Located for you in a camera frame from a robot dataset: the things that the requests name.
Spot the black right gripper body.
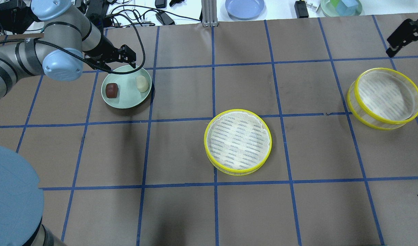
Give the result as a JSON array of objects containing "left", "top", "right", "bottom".
[{"left": 387, "top": 18, "right": 418, "bottom": 46}]

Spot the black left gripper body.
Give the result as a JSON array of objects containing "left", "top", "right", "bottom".
[{"left": 83, "top": 44, "right": 127, "bottom": 69}]

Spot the white half-round bun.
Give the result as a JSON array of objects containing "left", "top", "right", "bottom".
[{"left": 136, "top": 75, "right": 150, "bottom": 93}]

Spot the yellow bamboo steamer ring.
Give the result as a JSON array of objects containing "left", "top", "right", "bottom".
[{"left": 347, "top": 68, "right": 418, "bottom": 131}]

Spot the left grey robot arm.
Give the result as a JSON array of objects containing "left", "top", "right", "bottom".
[{"left": 0, "top": 0, "right": 142, "bottom": 246}]

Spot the yellow bamboo steamer base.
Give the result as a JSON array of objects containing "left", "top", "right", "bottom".
[{"left": 203, "top": 109, "right": 273, "bottom": 176}]

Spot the dark red bun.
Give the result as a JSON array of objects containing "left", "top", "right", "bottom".
[{"left": 104, "top": 83, "right": 119, "bottom": 98}]

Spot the mint green round plate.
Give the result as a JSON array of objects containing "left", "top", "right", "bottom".
[{"left": 101, "top": 68, "right": 152, "bottom": 109}]

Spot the black power brick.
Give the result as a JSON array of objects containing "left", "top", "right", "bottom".
[{"left": 155, "top": 12, "right": 175, "bottom": 25}]

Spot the blue foam cube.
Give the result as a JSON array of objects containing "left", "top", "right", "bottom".
[{"left": 335, "top": 0, "right": 359, "bottom": 16}]

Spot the green foam cube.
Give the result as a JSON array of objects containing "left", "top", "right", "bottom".
[{"left": 330, "top": 0, "right": 340, "bottom": 8}]

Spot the clear glass bowl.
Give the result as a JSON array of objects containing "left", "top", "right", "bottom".
[{"left": 320, "top": 0, "right": 363, "bottom": 17}]

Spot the black power adapter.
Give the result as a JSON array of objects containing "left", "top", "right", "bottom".
[{"left": 294, "top": 0, "right": 309, "bottom": 18}]

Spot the blue round plate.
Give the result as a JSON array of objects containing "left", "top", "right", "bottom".
[{"left": 224, "top": 0, "right": 265, "bottom": 20}]

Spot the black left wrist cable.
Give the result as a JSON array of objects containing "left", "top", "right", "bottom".
[{"left": 11, "top": 13, "right": 146, "bottom": 72}]

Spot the aluminium frame post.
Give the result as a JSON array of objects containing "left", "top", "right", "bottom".
[{"left": 201, "top": 0, "right": 219, "bottom": 27}]

